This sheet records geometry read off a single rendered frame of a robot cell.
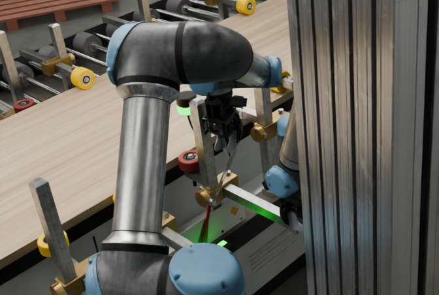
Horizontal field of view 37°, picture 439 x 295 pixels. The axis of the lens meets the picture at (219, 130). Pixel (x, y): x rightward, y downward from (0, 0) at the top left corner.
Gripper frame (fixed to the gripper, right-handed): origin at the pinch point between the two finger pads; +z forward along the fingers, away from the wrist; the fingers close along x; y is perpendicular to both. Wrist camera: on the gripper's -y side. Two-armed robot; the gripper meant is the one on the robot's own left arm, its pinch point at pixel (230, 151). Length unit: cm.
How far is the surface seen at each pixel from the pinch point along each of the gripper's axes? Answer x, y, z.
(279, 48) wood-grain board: -23, -94, 11
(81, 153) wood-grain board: -56, -1, 11
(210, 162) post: -6.8, 0.6, 4.8
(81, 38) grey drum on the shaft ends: -132, -100, 16
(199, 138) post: -8.4, 1.8, -3.8
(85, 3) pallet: -320, -331, 89
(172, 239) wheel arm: -8.2, 23.5, 15.4
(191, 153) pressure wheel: -19.8, -10.4, 10.3
